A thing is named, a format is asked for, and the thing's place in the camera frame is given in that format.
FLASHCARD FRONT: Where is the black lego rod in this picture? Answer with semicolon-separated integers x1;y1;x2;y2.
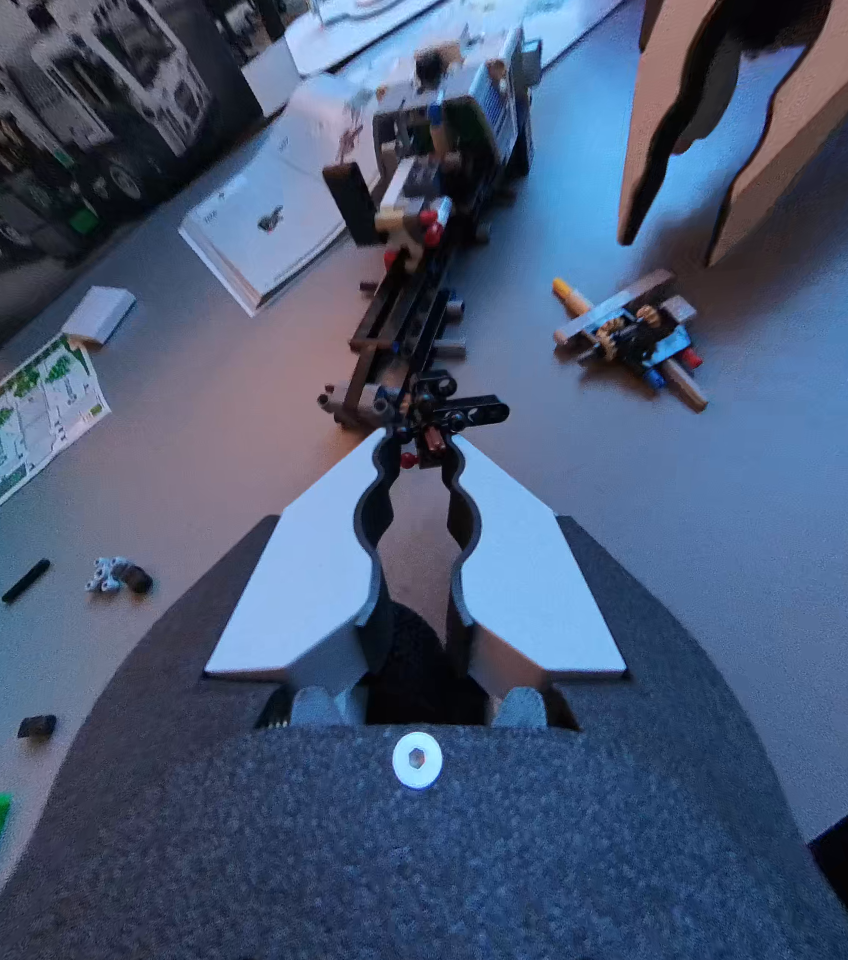
1;558;52;604

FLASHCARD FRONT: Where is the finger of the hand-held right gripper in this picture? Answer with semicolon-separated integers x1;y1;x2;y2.
616;0;719;248
704;0;848;268

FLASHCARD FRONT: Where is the green sticker sheet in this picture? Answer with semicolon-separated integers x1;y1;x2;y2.
0;333;112;525

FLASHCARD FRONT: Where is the white lego truck model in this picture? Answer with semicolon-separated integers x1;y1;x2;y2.
317;26;546;433

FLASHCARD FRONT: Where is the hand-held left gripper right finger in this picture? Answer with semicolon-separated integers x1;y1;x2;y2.
443;433;629;726

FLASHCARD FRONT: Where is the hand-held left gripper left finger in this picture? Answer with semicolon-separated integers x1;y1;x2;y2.
202;429;403;723

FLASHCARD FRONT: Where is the lego gear subassembly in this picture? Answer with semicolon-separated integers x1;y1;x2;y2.
551;270;711;414

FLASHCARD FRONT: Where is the small black lego subassembly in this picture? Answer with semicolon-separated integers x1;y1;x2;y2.
390;371;512;473

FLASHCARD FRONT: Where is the small white paper pad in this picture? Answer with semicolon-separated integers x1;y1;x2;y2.
64;286;138;348

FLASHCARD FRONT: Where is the lego truck set box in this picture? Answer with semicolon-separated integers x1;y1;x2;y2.
0;0;265;354

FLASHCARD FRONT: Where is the grey and black lego piece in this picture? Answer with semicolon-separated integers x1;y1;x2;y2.
85;556;154;596

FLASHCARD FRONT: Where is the open lego instruction booklet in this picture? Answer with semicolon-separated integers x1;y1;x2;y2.
178;0;624;318

